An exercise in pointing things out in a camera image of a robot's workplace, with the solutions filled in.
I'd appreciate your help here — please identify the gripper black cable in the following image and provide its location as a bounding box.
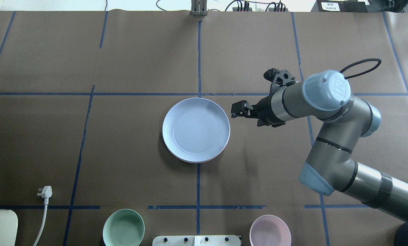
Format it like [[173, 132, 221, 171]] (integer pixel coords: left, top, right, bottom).
[[339, 58, 382, 80]]

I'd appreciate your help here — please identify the white toaster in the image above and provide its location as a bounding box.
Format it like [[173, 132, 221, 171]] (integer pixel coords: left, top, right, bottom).
[[0, 209, 18, 246]]

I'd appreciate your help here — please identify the blue plate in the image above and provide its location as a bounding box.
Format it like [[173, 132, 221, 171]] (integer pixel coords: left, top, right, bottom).
[[162, 98, 231, 163]]

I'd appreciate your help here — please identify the pink plate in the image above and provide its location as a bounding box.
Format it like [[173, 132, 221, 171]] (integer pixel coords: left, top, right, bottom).
[[178, 137, 230, 163]]

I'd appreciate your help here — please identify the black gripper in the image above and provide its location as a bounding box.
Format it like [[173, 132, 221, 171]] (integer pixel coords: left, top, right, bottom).
[[231, 68, 298, 127]]

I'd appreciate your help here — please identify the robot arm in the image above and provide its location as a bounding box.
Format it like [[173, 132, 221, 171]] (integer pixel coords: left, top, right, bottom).
[[230, 68, 408, 223]]

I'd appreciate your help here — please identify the white power plug cable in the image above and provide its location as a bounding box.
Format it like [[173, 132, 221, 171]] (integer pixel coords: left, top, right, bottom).
[[32, 186, 53, 246]]

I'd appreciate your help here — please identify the aluminium camera post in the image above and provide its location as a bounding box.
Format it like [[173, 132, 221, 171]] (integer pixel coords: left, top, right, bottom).
[[191, 0, 208, 16]]

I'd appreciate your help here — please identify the black box with label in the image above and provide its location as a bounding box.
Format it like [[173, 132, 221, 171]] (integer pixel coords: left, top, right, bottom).
[[310, 0, 368, 13]]

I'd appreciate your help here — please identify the green bowl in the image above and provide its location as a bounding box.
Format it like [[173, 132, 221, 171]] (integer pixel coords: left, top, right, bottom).
[[102, 209, 145, 246]]

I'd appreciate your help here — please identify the pink bowl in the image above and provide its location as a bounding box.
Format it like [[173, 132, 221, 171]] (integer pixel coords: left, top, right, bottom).
[[249, 215, 292, 246]]

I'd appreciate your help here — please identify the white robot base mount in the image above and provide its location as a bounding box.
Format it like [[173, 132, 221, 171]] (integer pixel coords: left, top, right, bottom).
[[152, 235, 242, 246]]

